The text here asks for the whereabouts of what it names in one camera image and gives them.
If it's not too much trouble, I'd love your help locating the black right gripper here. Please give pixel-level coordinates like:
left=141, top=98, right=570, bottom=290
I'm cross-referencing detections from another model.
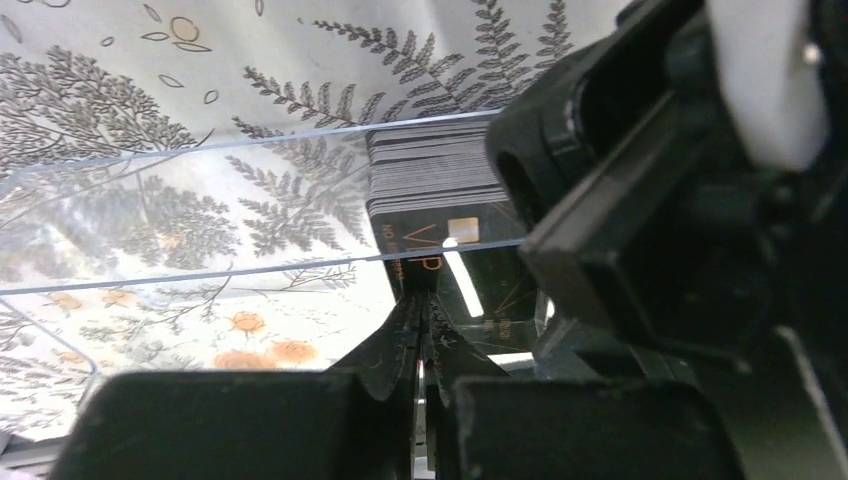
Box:
left=486, top=1, right=847, bottom=479

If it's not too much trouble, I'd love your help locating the clear plastic card box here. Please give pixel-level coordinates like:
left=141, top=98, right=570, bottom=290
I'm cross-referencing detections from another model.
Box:
left=0, top=109, right=551, bottom=439

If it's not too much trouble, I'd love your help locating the floral patterned table mat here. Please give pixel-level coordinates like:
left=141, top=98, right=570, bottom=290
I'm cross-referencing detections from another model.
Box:
left=0, top=0, right=631, bottom=442

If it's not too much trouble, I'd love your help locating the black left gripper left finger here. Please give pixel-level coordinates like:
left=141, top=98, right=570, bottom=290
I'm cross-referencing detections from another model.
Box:
left=50, top=294, right=422, bottom=479

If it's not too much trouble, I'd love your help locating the stack of credit cards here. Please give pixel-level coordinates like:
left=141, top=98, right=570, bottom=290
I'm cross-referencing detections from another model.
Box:
left=365, top=116, right=539, bottom=354

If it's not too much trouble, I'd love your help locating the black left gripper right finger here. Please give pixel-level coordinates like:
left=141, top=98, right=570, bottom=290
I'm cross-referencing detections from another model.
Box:
left=421, top=294, right=742, bottom=479

